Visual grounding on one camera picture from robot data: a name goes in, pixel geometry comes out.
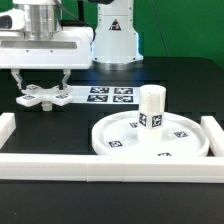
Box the white round table top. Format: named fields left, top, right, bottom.
left=92, top=111, right=209, bottom=159

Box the black post with connector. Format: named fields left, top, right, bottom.
left=77, top=0, right=85, bottom=25

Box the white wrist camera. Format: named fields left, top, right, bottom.
left=0, top=8, right=25, bottom=31

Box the white cross-shaped table base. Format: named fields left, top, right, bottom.
left=16, top=84, right=74, bottom=112

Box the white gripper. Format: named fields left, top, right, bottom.
left=0, top=27, right=93, bottom=90

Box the white right fence bar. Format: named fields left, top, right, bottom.
left=201, top=116, right=224, bottom=157

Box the white left fence bar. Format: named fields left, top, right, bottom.
left=0, top=113, right=16, bottom=149

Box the white marker sheet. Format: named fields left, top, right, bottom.
left=70, top=86, right=139, bottom=105

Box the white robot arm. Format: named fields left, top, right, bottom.
left=0, top=0, right=143, bottom=90

